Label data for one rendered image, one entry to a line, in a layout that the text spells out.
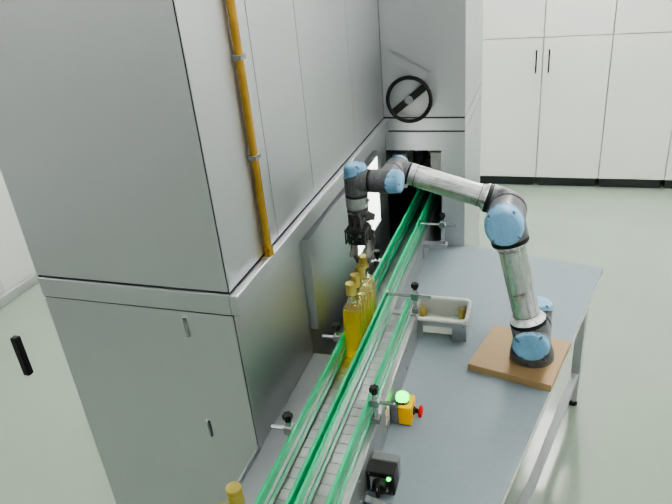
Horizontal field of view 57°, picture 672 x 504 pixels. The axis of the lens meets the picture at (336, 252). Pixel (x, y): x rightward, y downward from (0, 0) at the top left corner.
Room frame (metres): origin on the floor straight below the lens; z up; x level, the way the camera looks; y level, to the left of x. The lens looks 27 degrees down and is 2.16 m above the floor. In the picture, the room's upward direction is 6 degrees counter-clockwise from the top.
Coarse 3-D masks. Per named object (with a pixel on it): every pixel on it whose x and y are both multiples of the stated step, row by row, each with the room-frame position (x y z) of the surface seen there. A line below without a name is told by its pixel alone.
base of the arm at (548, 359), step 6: (510, 348) 1.82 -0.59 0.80; (552, 348) 1.77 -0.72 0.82; (510, 354) 1.80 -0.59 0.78; (552, 354) 1.75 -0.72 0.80; (516, 360) 1.76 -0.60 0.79; (522, 360) 1.74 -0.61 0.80; (528, 360) 1.73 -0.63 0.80; (540, 360) 1.73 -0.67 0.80; (546, 360) 1.73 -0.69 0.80; (552, 360) 1.75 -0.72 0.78; (528, 366) 1.73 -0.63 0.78; (534, 366) 1.72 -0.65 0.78; (540, 366) 1.72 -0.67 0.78
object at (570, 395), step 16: (576, 336) 2.37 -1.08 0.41; (576, 352) 2.37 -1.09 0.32; (576, 368) 2.37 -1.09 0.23; (576, 384) 2.36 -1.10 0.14; (576, 400) 2.36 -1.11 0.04; (560, 416) 2.09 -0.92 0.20; (544, 448) 1.91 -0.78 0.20; (544, 464) 1.85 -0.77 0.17; (528, 480) 1.75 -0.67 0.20; (528, 496) 1.68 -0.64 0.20
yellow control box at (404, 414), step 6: (414, 396) 1.58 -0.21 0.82; (414, 402) 1.57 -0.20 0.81; (390, 408) 1.54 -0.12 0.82; (396, 408) 1.54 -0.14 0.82; (402, 408) 1.53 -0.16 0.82; (408, 408) 1.52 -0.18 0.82; (414, 408) 1.55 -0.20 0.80; (390, 414) 1.54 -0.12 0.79; (396, 414) 1.54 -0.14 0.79; (402, 414) 1.53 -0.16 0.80; (408, 414) 1.52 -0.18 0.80; (414, 414) 1.54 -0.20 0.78; (396, 420) 1.54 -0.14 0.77; (402, 420) 1.53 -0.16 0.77; (408, 420) 1.52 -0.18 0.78
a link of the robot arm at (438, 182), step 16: (400, 160) 1.98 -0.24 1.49; (416, 176) 1.93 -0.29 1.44; (432, 176) 1.91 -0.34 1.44; (448, 176) 1.91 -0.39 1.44; (432, 192) 1.92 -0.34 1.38; (448, 192) 1.88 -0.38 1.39; (464, 192) 1.86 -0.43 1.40; (480, 192) 1.85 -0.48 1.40; (496, 192) 1.83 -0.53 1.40; (512, 192) 1.80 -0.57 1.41; (480, 208) 1.85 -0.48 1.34
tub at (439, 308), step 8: (432, 296) 2.15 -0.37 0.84; (440, 296) 2.15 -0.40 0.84; (432, 304) 2.15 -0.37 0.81; (440, 304) 2.14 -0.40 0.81; (448, 304) 2.13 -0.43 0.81; (456, 304) 2.11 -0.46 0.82; (464, 304) 2.10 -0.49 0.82; (432, 312) 2.14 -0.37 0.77; (440, 312) 2.13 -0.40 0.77; (448, 312) 2.12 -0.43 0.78; (456, 312) 2.11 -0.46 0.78; (432, 320) 1.99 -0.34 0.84; (440, 320) 1.98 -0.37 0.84; (448, 320) 1.97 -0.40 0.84; (456, 320) 1.96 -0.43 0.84; (464, 320) 1.96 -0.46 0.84
